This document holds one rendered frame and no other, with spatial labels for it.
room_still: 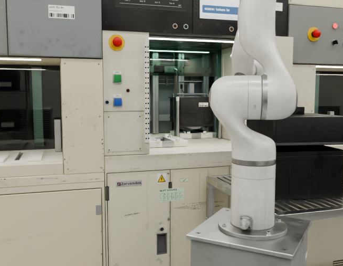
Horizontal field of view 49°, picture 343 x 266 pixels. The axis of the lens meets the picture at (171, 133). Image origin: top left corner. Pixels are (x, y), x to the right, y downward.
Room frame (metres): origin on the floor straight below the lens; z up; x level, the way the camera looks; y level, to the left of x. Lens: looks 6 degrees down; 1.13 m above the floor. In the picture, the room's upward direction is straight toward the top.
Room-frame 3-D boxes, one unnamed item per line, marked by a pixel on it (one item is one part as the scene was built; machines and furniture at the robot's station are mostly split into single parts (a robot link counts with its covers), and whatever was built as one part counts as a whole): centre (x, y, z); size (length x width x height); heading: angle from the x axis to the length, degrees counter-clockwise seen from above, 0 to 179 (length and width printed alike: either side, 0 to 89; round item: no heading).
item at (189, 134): (2.37, -0.12, 0.89); 0.22 x 0.21 x 0.04; 17
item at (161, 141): (1.99, 0.05, 0.89); 0.22 x 0.21 x 0.04; 17
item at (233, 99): (1.04, -0.20, 1.07); 0.19 x 0.12 x 0.24; 80
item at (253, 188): (1.04, -0.23, 0.85); 0.19 x 0.19 x 0.18
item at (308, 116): (1.46, -0.47, 1.02); 0.29 x 0.29 x 0.13; 9
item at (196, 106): (2.37, -0.12, 1.06); 0.24 x 0.20 x 0.32; 107
